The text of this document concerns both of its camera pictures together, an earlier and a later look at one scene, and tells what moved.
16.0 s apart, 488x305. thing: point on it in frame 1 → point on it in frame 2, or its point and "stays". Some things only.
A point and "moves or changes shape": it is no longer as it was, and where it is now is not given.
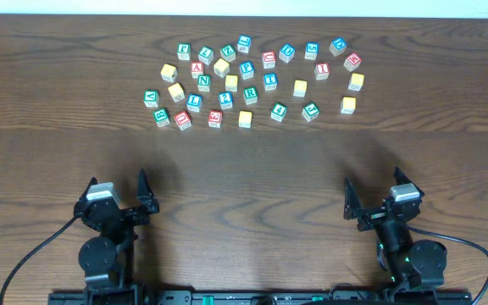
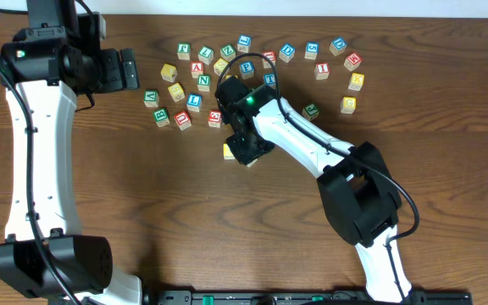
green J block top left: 184,51 stays
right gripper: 378,216 → 244,148
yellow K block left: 169,73 stays
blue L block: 194,102 stays
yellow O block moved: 299,90 → 252,163
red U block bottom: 182,120 stays
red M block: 352,62 stays
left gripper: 122,213 → 128,68
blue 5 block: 312,51 stays
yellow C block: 245,119 moves or changes shape
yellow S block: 176,92 stays
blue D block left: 286,52 stays
